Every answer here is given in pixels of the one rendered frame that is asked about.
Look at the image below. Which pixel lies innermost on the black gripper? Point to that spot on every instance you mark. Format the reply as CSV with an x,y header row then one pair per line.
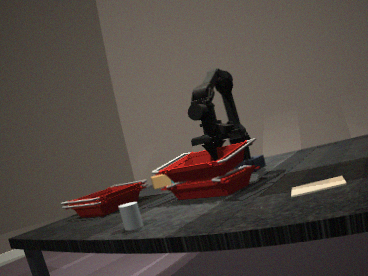
x,y
211,144

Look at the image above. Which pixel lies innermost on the grey cylinder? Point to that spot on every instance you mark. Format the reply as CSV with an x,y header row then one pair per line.
x,y
131,216

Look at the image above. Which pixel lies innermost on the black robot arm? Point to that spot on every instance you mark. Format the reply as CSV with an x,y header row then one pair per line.
x,y
202,108

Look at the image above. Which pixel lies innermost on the tan rectangular block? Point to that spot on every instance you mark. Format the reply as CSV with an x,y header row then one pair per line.
x,y
160,181

